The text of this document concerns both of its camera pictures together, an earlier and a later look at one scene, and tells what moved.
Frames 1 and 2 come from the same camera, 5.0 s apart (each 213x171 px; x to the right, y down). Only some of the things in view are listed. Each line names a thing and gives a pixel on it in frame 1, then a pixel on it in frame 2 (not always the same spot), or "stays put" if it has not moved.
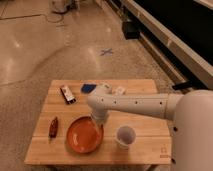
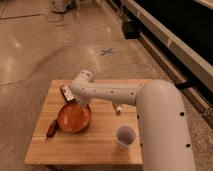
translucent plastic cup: x=125 y=136 stays put
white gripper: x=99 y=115 → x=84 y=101
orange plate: x=84 y=134 → x=74 y=117
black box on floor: x=131 y=29 stays put
